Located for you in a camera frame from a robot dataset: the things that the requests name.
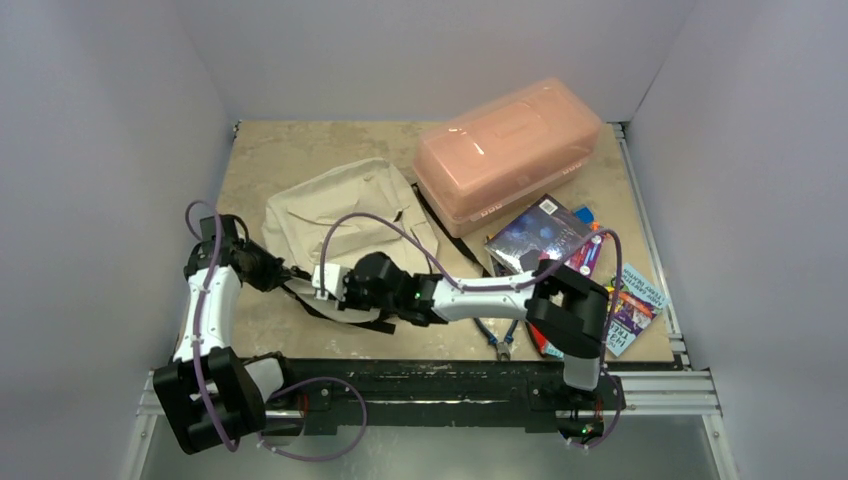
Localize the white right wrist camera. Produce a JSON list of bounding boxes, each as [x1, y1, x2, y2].
[[311, 263, 350, 301]]

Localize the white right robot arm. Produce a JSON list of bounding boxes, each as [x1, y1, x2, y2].
[[330, 252, 610, 407]]

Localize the beige canvas backpack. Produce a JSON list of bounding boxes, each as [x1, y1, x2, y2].
[[260, 157, 495, 336]]

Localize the red handled cutter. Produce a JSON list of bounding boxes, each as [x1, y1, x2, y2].
[[525, 323, 563, 360]]

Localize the translucent pink plastic box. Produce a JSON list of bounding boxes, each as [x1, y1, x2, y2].
[[413, 78, 602, 238]]

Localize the aluminium frame rail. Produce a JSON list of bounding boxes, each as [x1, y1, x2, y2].
[[611, 123, 721, 415]]

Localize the light blue treehouse book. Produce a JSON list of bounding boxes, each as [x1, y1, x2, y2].
[[607, 263, 669, 357]]

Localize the purple comic book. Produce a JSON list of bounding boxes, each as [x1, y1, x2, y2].
[[565, 235, 604, 277]]

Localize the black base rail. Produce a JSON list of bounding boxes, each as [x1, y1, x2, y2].
[[266, 358, 626, 441]]

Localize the orange blue small item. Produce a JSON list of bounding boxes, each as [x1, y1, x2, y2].
[[574, 206, 602, 232]]

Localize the blue handled pliers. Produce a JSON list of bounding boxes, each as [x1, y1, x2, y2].
[[473, 318, 519, 362]]

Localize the dark blue shiny book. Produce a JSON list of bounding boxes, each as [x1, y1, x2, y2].
[[484, 194, 591, 274]]

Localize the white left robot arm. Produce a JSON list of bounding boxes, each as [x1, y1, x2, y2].
[[153, 214, 298, 454]]

